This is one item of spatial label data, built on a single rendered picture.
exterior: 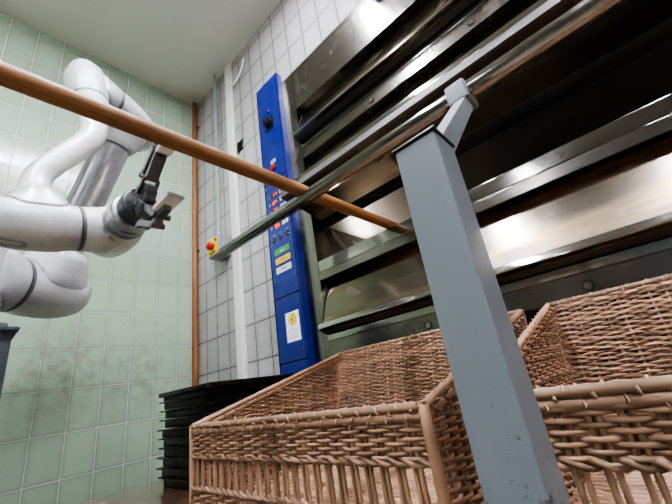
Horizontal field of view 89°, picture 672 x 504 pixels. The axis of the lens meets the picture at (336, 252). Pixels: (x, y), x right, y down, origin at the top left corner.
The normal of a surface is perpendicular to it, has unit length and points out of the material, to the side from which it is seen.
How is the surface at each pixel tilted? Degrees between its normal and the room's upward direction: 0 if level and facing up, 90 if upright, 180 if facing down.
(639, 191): 70
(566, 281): 90
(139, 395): 90
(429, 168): 90
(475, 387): 90
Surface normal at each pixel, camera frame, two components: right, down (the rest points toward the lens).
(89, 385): 0.72, -0.35
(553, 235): -0.69, -0.47
